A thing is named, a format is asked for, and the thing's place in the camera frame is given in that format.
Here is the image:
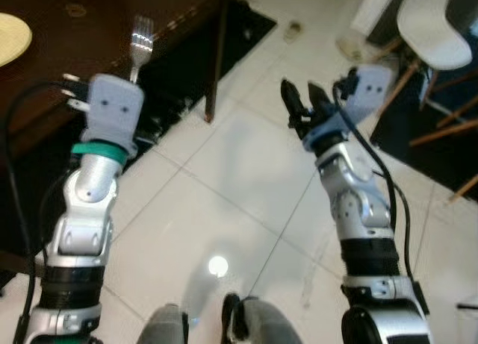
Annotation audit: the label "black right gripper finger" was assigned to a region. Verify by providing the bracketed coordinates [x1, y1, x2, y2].
[280, 78, 305, 127]
[306, 82, 330, 113]

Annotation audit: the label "silver fork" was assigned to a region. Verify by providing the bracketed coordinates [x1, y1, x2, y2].
[130, 15, 155, 84]

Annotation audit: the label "clear floor container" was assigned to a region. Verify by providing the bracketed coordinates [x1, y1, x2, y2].
[335, 34, 367, 62]

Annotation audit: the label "small beige floor item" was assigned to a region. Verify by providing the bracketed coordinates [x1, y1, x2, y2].
[283, 21, 304, 43]

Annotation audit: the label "brown wooden table leg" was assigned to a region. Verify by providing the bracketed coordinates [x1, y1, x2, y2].
[205, 0, 229, 125]

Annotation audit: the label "white ribbed panel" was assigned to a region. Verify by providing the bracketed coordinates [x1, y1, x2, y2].
[350, 0, 405, 36]

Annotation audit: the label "white chair wooden legs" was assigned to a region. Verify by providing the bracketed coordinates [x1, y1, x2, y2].
[373, 0, 474, 112]
[409, 94, 478, 204]

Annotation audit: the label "grey right robot leg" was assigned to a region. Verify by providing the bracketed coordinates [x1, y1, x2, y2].
[222, 293, 304, 344]

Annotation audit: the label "grey robot leg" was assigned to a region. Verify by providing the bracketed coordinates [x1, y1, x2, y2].
[222, 293, 304, 344]
[137, 304, 189, 344]

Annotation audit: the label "grey left robot leg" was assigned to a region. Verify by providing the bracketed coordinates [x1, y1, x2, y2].
[137, 304, 189, 344]

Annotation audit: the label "pale yellow plate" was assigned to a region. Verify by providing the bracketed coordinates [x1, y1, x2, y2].
[0, 12, 33, 68]

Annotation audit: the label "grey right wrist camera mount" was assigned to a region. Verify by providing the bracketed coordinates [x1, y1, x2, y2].
[302, 64, 394, 152]

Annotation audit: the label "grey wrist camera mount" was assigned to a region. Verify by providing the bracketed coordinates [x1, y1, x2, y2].
[78, 74, 145, 160]
[302, 64, 394, 152]

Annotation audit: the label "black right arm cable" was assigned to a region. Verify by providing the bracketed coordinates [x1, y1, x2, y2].
[332, 70, 420, 301]

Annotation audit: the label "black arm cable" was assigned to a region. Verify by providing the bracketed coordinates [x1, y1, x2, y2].
[2, 75, 84, 344]
[332, 70, 420, 301]

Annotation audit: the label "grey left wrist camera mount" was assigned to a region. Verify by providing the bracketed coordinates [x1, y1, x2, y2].
[78, 74, 145, 160]

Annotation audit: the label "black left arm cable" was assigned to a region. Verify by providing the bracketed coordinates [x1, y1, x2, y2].
[2, 75, 84, 344]

